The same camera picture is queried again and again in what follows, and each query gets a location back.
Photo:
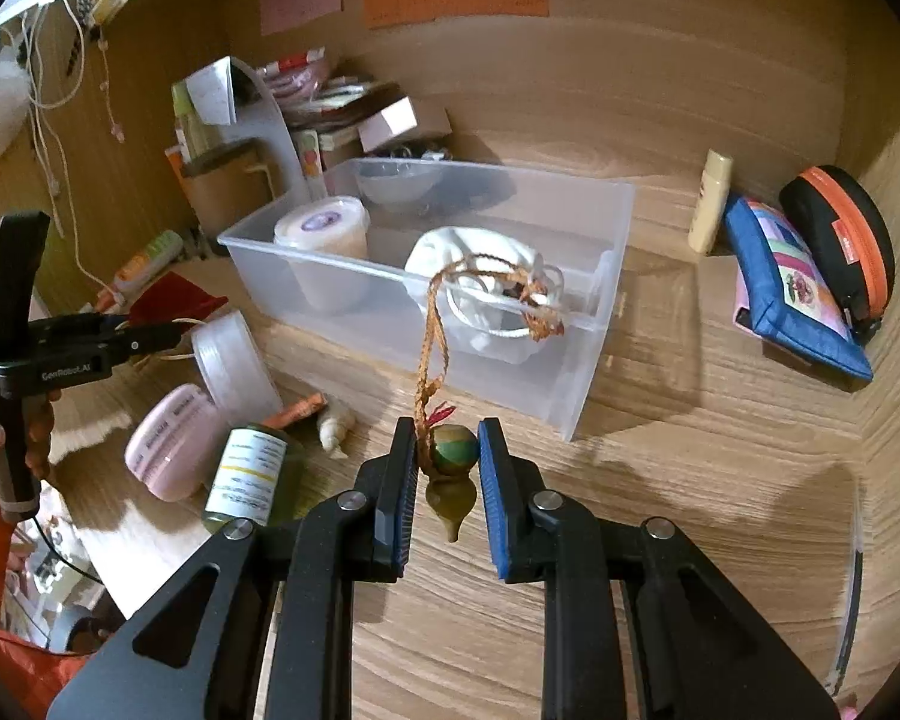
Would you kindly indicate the pink and white box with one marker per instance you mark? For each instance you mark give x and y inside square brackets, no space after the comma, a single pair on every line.
[397,116]

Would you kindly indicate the white tub with purple label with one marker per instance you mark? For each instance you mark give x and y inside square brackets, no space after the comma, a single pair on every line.
[322,240]

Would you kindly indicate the white curved stand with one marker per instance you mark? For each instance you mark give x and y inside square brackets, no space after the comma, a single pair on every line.
[270,127]

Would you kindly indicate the orange garment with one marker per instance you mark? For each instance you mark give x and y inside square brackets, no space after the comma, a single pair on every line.
[15,671]

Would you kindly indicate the brown wooden organizer box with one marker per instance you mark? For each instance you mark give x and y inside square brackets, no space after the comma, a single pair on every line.
[225,187]

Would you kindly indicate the fruit print card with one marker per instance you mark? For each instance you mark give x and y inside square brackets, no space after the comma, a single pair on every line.
[311,161]

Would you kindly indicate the green bottle with white label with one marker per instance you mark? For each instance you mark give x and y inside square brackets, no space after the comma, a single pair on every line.
[251,472]

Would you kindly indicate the black case with orange zip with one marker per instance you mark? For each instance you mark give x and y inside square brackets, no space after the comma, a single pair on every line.
[825,217]

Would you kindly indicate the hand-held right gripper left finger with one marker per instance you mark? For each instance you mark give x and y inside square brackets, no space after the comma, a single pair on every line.
[401,499]

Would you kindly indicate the wooden desktop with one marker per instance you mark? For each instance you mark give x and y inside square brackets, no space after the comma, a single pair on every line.
[682,465]

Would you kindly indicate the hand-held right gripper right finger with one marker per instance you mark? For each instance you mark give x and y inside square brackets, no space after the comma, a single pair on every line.
[495,499]

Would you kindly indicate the white paper card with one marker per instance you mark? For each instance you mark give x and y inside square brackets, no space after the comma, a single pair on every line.
[214,94]

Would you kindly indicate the red cloth pouch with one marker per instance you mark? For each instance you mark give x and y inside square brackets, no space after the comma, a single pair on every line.
[169,300]

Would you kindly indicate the small cream shell figurine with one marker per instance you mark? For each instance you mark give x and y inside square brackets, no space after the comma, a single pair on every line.
[335,431]

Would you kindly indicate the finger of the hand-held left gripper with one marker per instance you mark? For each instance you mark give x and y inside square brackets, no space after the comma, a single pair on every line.
[157,337]

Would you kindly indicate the pile of packets and booklets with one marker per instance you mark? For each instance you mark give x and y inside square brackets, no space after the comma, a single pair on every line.
[322,97]

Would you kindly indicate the orange and green tube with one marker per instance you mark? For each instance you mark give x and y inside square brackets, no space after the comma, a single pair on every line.
[146,259]

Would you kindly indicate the clear plastic storage bin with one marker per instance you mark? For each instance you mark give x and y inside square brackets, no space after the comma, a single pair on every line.
[495,390]

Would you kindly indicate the blue patchwork zip pouch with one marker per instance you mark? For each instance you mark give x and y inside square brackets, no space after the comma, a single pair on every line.
[787,292]

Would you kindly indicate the cream squeeze bottle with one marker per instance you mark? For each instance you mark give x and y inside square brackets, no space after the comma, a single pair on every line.
[709,202]

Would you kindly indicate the small orange tube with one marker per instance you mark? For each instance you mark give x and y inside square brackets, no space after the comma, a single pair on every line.
[296,411]

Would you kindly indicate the clear plastic bowl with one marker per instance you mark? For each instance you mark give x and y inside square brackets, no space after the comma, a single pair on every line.
[397,187]

